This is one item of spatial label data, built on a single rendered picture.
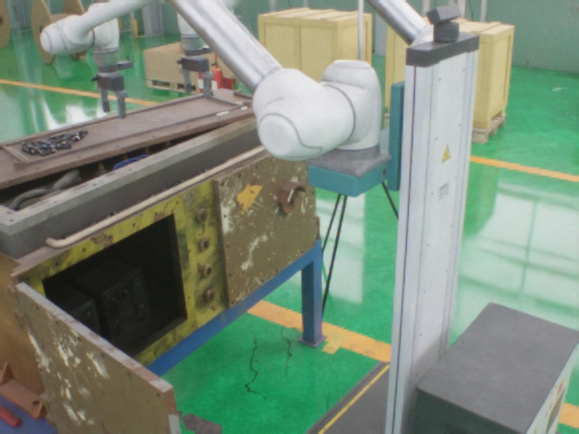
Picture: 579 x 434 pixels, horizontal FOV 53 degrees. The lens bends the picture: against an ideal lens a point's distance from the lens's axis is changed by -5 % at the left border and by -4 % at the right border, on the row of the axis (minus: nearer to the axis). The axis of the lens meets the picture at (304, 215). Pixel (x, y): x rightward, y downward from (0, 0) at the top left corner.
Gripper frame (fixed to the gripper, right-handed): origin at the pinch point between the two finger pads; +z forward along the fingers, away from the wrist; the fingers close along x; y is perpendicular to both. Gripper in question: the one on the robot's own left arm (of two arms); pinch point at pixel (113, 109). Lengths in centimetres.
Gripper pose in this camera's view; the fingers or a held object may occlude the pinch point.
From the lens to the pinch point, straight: 230.9
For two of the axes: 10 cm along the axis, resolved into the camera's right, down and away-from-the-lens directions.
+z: 0.2, 9.0, 4.3
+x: 6.9, 3.0, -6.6
